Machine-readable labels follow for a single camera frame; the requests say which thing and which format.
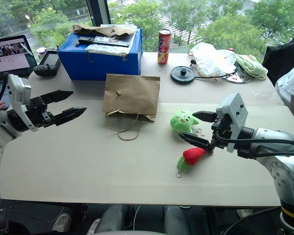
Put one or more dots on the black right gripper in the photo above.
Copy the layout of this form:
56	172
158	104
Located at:
221	133

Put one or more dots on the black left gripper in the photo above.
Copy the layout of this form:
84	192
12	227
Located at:
40	113

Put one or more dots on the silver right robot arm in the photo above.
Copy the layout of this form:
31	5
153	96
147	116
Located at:
281	156

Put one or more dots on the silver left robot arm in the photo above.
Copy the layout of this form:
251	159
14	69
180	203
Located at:
1	122

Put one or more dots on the white plastic bag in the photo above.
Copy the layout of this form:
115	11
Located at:
210	57

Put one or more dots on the green cloth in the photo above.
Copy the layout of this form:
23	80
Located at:
251	66

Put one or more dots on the brown paper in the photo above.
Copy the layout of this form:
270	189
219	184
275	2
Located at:
103	30

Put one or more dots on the black bag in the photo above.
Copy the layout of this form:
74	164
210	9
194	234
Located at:
281	56

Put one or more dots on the red strawberry plush keychain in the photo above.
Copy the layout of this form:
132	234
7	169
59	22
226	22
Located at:
192	155

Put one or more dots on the black handheld controller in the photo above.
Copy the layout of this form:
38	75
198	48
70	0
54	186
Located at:
47	63

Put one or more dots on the blue box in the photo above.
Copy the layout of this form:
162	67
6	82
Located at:
100	66

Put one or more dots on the dark green round base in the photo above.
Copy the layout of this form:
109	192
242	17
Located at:
182	74

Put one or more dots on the cup with purple lid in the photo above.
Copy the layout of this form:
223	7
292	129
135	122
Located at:
41	52

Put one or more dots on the clear plastic wrapper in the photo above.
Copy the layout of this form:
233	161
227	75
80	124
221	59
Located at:
236	77

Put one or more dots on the black flat device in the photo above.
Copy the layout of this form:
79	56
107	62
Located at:
98	41

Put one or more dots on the open laptop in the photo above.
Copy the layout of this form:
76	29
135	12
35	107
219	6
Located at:
9	56

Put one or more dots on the red drink can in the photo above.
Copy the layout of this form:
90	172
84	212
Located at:
164	46

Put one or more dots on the person in white shirt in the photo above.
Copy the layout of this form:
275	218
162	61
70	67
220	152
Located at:
292	80

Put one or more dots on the grey shoe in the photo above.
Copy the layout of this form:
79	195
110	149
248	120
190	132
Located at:
62	221

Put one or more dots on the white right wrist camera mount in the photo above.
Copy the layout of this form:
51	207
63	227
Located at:
234	110

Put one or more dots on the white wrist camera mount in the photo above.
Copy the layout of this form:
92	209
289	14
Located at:
234	110
16	89

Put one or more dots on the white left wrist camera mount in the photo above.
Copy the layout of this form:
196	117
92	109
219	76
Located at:
16	89

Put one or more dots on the black window frame post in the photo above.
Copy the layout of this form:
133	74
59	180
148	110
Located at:
98	12

